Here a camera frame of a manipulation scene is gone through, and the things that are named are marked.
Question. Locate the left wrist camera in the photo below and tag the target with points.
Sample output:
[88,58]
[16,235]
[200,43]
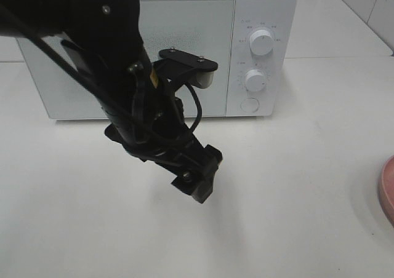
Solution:
[181,68]

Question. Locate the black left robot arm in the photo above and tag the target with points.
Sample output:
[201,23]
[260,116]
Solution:
[98,44]

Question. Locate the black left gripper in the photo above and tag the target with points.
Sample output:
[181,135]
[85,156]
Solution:
[161,135]

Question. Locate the round microwave door button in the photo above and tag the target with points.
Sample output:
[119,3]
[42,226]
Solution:
[250,105]

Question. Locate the white microwave door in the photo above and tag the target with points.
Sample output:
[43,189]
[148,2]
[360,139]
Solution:
[199,27]

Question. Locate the white microwave knob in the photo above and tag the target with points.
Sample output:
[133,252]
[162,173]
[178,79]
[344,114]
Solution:
[255,80]
[261,41]

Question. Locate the white microwave oven body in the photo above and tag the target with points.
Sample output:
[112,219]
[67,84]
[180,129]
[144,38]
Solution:
[248,16]

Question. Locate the pink round plate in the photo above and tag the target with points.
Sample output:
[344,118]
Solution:
[386,189]

